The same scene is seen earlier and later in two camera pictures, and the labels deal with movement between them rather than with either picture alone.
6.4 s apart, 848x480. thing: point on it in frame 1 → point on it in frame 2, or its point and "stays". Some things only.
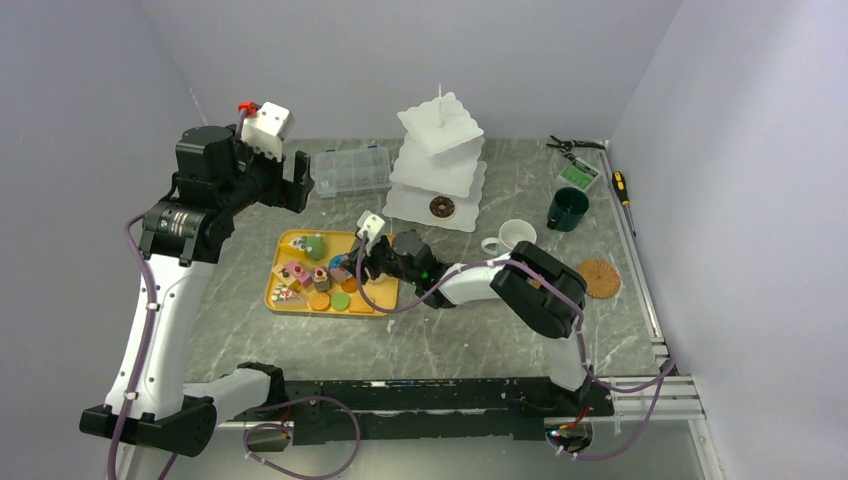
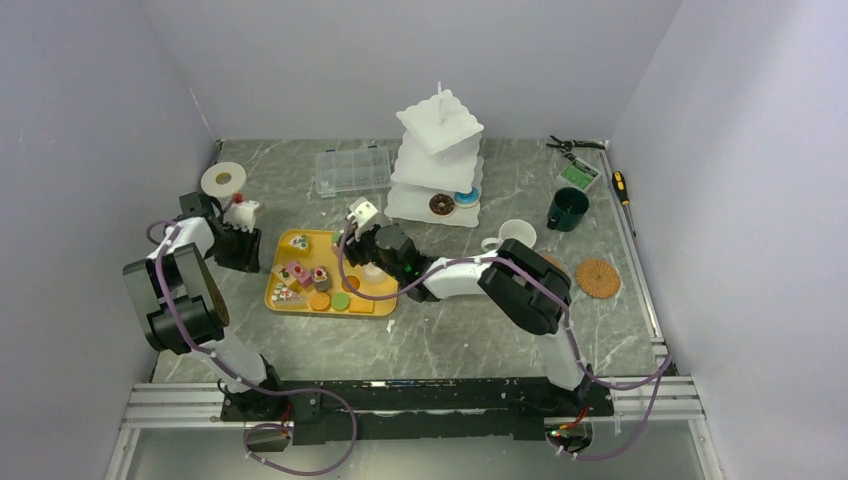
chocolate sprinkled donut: (442, 206) stays
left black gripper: (285, 193) → (248, 259)
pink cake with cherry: (303, 277) stays
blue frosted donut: (335, 261) → (467, 199)
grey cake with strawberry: (322, 279) stays
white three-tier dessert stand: (438, 173) stays
